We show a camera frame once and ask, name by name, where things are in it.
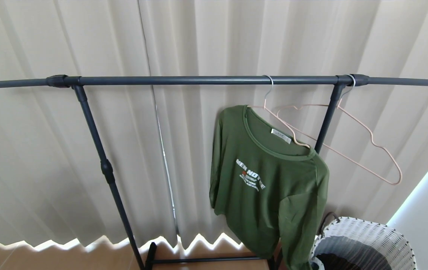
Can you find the white laundry basket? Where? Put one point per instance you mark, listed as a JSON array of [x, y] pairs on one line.
[[367, 232]]

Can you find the pink clothes hanger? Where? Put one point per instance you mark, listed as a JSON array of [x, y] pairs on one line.
[[272, 85], [349, 160]]

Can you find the beige curtain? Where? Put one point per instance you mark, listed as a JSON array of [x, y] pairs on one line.
[[198, 157]]

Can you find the green long-sleeved shirt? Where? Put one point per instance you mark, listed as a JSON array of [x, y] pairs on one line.
[[266, 213]]

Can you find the black clothes rack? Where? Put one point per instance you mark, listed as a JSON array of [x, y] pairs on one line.
[[198, 80]]

